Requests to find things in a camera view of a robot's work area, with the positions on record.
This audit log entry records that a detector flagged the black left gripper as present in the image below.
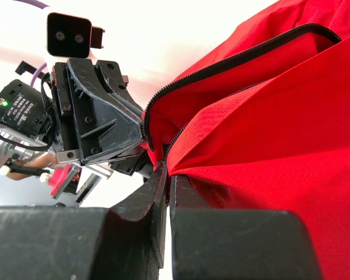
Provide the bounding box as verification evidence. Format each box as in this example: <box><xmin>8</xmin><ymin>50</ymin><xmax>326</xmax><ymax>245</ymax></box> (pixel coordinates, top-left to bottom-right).
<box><xmin>51</xmin><ymin>58</ymin><xmax>152</xmax><ymax>178</ymax></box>

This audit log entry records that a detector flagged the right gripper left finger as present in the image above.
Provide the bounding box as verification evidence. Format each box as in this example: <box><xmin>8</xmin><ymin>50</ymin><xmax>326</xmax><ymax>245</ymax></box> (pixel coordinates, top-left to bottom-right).
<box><xmin>0</xmin><ymin>162</ymin><xmax>167</xmax><ymax>279</ymax></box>

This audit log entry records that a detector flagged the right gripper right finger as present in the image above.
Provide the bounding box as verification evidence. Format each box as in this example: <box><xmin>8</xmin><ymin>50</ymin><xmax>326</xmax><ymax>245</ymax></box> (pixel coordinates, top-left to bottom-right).
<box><xmin>170</xmin><ymin>176</ymin><xmax>323</xmax><ymax>279</ymax></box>

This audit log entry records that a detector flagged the red hooded jacket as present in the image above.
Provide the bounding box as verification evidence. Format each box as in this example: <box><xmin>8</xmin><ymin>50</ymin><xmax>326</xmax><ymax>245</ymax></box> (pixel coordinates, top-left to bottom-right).
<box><xmin>143</xmin><ymin>1</ymin><xmax>350</xmax><ymax>279</ymax></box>

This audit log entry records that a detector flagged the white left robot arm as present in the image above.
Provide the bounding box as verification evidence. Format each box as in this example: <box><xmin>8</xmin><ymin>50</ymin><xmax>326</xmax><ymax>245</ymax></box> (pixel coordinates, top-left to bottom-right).
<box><xmin>0</xmin><ymin>58</ymin><xmax>144</xmax><ymax>175</ymax></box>

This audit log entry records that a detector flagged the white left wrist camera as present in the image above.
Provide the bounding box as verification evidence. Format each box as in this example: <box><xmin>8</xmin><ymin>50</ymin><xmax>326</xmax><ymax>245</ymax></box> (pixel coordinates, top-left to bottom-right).
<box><xmin>46</xmin><ymin>12</ymin><xmax>105</xmax><ymax>58</ymax></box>

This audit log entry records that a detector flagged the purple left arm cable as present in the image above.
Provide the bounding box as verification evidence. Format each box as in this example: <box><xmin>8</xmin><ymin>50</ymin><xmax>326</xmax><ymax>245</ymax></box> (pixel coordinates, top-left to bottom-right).
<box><xmin>13</xmin><ymin>0</ymin><xmax>52</xmax><ymax>87</ymax></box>

